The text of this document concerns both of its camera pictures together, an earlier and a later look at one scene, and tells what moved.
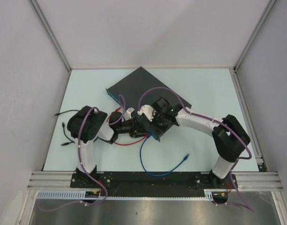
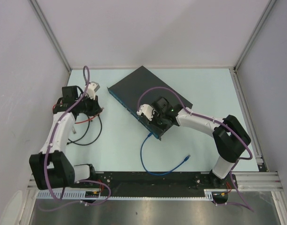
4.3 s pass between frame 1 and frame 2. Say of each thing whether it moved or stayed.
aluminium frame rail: stayed
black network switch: stayed
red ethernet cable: moved
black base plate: stayed
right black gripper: stayed
